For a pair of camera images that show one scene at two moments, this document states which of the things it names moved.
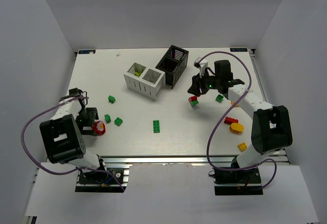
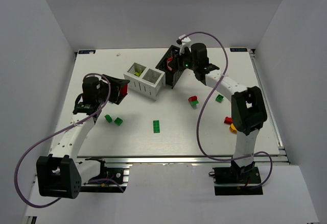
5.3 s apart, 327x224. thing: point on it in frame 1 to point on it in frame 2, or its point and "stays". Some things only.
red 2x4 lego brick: x=229 y=120 stays
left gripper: x=90 y=123 to x=109 y=88
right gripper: x=198 y=85 to x=177 y=64
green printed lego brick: x=219 y=98 stays
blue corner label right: x=238 y=49 stays
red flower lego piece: x=99 y=127 to x=124 y=89
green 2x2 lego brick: x=118 y=121 stays
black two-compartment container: x=173 y=63 stays
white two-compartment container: x=145 y=81 stays
